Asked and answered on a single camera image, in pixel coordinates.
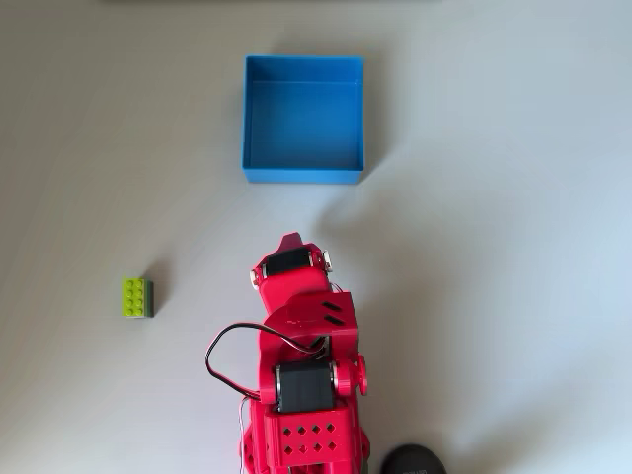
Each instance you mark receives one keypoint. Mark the black gooseneck stand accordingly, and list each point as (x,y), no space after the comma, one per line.
(412,461)

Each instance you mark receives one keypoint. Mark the blue square box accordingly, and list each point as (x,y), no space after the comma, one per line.
(301,123)

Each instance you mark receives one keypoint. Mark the red robot arm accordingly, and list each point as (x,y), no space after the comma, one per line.
(296,298)

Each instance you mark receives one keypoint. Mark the green lego brick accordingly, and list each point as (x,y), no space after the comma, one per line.
(134,297)

